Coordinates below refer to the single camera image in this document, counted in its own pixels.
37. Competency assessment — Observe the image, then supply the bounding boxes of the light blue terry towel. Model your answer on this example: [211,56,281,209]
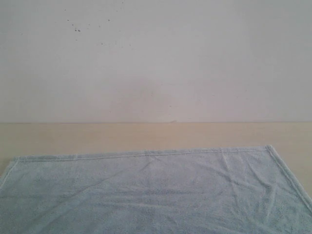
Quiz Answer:
[0,145,312,234]

